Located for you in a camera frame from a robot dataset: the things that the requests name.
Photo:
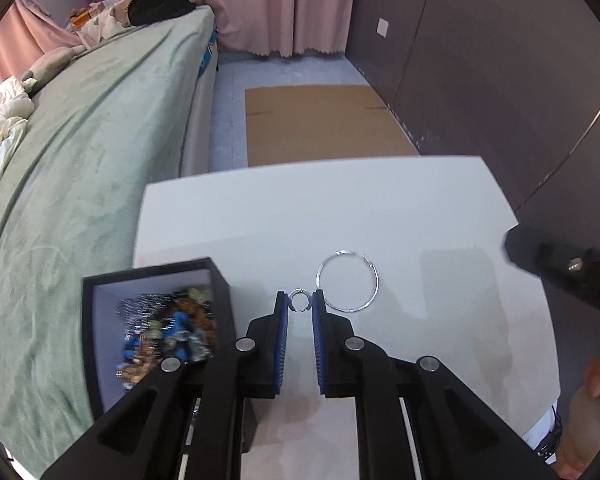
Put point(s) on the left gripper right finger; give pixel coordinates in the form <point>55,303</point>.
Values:
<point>414,419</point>

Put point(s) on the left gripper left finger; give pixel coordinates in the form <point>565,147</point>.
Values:
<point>185,420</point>

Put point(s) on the black jewelry box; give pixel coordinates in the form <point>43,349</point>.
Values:
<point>103,331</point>

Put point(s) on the pile of mixed jewelry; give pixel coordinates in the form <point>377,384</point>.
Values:
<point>177,324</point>

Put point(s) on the person's right hand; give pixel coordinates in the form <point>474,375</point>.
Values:
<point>581,436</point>

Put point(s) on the large silver hoop bangle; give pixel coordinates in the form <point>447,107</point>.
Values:
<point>349,280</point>

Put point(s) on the green bed sheet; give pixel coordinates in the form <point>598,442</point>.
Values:
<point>108,125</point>

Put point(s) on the flattened cardboard sheet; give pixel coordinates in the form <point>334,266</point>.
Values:
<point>324,121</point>

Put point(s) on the black clothing pile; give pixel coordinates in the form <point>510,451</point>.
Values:
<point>147,12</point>

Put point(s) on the pink window curtain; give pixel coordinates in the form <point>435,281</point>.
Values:
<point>27,32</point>

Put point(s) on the beige bed frame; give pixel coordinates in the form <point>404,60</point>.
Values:
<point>196,147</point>

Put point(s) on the white wall switch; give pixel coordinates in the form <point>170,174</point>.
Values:
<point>382,27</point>

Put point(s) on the pink curtain by wall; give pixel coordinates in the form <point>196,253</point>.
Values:
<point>275,0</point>

